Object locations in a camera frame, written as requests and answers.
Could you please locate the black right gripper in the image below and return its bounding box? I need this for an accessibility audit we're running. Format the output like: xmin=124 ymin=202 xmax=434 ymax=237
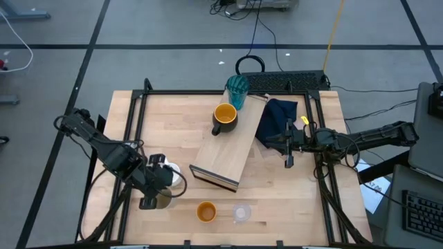
xmin=265 ymin=118 xmax=315 ymax=169

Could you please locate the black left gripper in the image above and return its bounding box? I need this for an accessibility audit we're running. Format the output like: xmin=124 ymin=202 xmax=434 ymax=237
xmin=133 ymin=154 xmax=174 ymax=210

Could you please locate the navy blue cloth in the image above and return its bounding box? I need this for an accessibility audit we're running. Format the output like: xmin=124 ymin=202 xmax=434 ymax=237
xmin=255 ymin=98 xmax=299 ymax=149

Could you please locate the beige cup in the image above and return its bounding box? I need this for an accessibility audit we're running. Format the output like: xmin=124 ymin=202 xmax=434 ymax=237
xmin=156 ymin=188 xmax=177 ymax=210

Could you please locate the dark brown mug yellow inside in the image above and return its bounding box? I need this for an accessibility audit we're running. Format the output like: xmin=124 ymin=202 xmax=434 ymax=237
xmin=211 ymin=102 xmax=239 ymax=137

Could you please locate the orange cup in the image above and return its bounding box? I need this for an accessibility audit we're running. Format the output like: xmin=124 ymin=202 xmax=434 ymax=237
xmin=195 ymin=201 xmax=218 ymax=223

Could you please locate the teal glass tumbler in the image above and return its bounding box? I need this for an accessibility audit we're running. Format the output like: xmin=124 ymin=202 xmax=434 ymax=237
xmin=225 ymin=75 xmax=251 ymax=111

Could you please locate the black perforated computer case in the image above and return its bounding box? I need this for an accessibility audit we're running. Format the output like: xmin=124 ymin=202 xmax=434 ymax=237
xmin=242 ymin=70 xmax=330 ymax=93

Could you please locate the black desk leg bar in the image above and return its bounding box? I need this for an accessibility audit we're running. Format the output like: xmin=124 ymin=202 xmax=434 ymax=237
xmin=358 ymin=150 xmax=411 ymax=184

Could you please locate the white paper sheet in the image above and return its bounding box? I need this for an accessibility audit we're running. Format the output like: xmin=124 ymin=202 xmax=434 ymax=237
xmin=354 ymin=158 xmax=392 ymax=215

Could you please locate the grey desk with keyboard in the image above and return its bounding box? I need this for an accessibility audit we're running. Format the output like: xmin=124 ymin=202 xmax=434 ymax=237
xmin=383 ymin=164 xmax=443 ymax=249

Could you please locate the grey equipment cart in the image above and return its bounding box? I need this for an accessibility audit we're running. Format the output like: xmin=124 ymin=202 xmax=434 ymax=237
xmin=233 ymin=0 xmax=299 ymax=14

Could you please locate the black device on desk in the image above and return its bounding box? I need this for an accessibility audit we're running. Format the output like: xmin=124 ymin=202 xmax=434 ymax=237
xmin=427 ymin=82 xmax=443 ymax=120

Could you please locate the black keyboard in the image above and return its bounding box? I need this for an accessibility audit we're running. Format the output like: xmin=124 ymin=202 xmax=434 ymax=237
xmin=401 ymin=189 xmax=443 ymax=243

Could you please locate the grey desk foot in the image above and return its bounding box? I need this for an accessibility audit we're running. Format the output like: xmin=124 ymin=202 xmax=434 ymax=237
xmin=0 ymin=0 xmax=52 ymax=21
xmin=0 ymin=95 xmax=21 ymax=106

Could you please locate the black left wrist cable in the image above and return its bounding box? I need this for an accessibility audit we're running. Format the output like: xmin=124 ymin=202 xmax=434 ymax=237
xmin=162 ymin=165 xmax=188 ymax=199

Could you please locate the wooden shelf with black frame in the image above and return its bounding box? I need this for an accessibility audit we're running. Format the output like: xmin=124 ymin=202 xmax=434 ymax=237
xmin=189 ymin=90 xmax=269 ymax=193

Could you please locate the black coiled cable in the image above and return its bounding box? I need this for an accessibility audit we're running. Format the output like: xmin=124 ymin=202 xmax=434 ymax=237
xmin=235 ymin=0 xmax=266 ymax=77

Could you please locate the thin black cable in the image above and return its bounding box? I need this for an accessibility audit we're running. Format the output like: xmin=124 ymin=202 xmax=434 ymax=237
xmin=344 ymin=99 xmax=418 ymax=122
xmin=328 ymin=84 xmax=419 ymax=94
xmin=257 ymin=15 xmax=285 ymax=73

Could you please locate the yellow cable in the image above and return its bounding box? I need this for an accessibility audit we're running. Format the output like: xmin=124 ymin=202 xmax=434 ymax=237
xmin=322 ymin=0 xmax=347 ymax=73

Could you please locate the black cable bundle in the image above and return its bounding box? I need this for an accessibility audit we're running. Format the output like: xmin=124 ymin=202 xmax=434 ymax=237
xmin=208 ymin=0 xmax=243 ymax=21

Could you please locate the white cable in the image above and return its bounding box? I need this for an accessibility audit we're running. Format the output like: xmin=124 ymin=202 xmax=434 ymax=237
xmin=0 ymin=10 xmax=35 ymax=73

